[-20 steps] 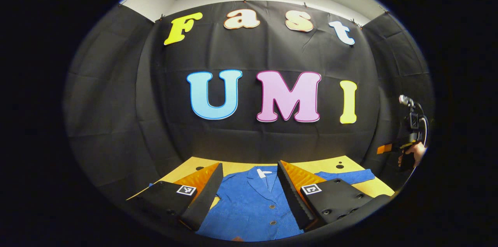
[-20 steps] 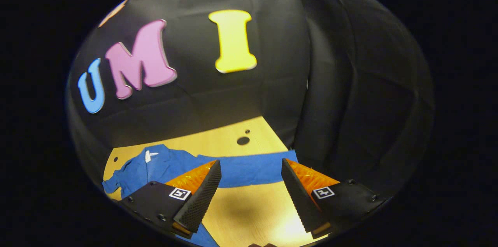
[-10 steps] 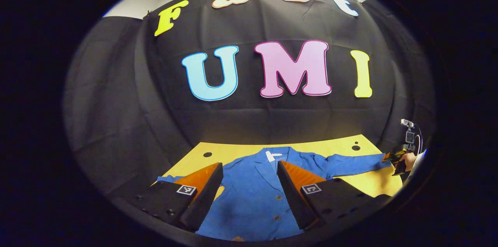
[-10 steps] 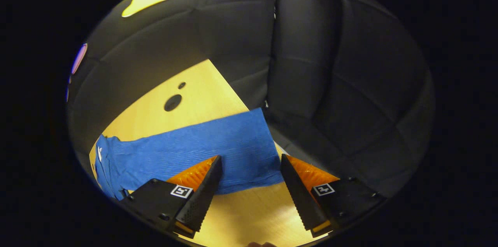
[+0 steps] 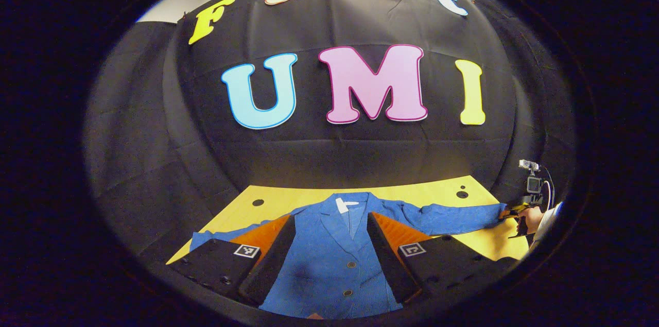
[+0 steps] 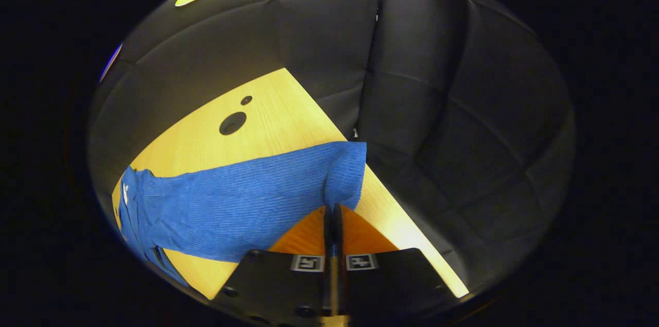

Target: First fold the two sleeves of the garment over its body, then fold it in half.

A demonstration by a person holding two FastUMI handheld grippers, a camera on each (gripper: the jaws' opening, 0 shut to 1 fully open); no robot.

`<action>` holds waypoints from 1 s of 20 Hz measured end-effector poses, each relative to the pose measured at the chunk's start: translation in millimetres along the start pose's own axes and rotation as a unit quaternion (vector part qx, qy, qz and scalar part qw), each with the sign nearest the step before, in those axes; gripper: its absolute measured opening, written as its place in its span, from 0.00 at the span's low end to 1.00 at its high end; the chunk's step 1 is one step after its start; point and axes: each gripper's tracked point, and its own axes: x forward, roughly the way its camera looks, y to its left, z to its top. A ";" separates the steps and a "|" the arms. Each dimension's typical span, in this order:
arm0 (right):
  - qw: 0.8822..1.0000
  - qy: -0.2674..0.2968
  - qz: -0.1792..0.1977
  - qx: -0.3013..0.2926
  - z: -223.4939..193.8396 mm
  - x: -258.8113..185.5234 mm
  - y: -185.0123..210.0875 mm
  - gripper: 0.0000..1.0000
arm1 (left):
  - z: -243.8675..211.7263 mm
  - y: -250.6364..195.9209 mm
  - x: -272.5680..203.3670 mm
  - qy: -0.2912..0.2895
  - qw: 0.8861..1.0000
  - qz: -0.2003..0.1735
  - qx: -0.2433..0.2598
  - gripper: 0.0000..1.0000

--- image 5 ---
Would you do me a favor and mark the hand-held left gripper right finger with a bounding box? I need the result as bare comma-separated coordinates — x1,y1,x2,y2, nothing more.
366,211,519,306

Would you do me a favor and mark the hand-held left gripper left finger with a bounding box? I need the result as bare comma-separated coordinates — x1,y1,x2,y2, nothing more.
169,213,298,308

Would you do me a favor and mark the blue jacket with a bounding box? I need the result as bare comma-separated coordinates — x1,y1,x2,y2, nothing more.
189,192,508,320

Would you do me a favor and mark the black backdrop cloth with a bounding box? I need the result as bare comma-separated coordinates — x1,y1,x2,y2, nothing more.
85,0,576,266

